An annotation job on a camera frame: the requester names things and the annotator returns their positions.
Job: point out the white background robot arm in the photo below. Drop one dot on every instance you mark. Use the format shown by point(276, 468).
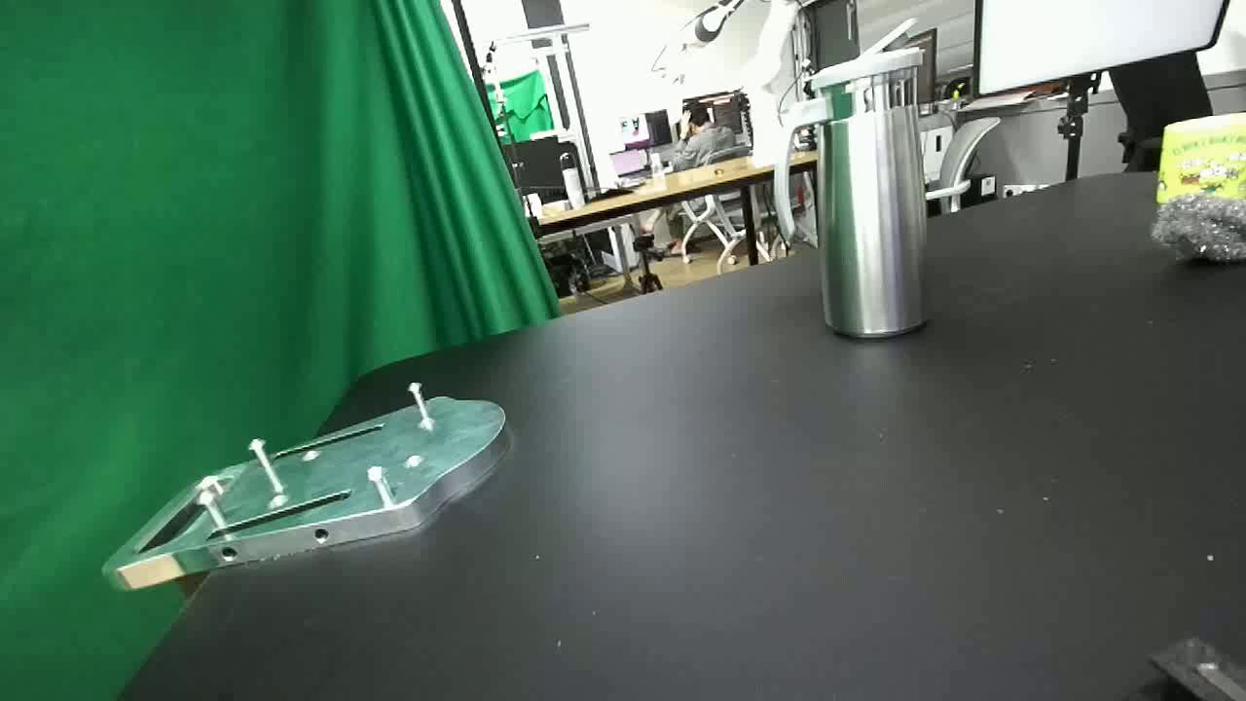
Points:
point(793, 119)

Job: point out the small background green screen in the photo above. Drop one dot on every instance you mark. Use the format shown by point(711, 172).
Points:
point(527, 106)

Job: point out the seated background person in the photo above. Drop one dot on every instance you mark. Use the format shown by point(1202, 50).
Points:
point(707, 138)

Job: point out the wooden background table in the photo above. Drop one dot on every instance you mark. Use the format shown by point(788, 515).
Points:
point(675, 184)

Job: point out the green curtain backdrop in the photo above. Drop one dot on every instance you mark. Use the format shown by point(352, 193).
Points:
point(196, 234)

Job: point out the silver screw on plate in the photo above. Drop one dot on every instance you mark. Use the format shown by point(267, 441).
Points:
point(382, 489)
point(267, 468)
point(210, 503)
point(422, 406)

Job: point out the stainless steel flask with lid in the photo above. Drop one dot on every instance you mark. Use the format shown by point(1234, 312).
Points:
point(874, 210)

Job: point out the yellow-green printed mug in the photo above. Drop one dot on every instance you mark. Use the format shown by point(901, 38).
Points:
point(1210, 158)

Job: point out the black light stand pole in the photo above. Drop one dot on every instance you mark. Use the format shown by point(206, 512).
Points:
point(478, 64)

